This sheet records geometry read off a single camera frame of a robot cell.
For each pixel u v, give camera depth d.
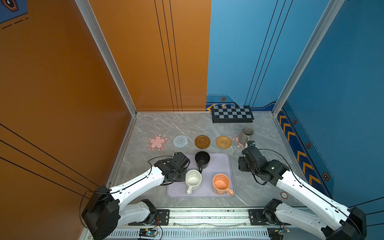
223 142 1.02
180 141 1.02
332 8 0.70
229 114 1.16
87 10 0.70
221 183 0.84
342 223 0.39
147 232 0.71
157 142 1.03
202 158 0.86
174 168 0.63
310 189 0.46
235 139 1.04
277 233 0.70
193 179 0.85
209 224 0.72
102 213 0.40
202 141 1.02
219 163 0.94
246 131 0.97
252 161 0.60
